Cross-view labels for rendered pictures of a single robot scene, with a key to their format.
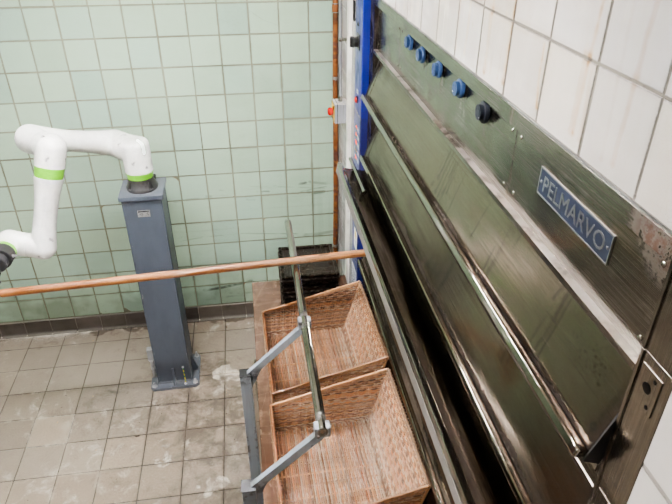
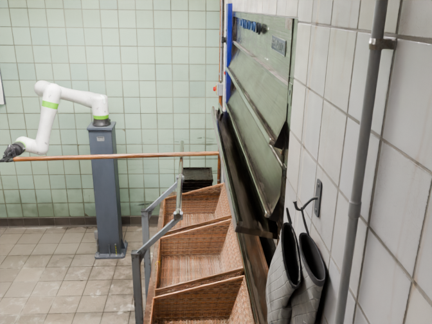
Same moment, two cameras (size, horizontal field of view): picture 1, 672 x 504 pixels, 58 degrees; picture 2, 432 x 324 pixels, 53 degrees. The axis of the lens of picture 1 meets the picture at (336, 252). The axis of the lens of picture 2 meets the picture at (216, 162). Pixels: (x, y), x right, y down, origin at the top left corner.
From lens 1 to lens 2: 0.84 m
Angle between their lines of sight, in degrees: 13
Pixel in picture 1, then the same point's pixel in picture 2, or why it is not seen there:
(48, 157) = (50, 95)
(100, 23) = (89, 37)
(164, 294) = (108, 192)
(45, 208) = (45, 124)
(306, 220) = (200, 162)
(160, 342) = (103, 225)
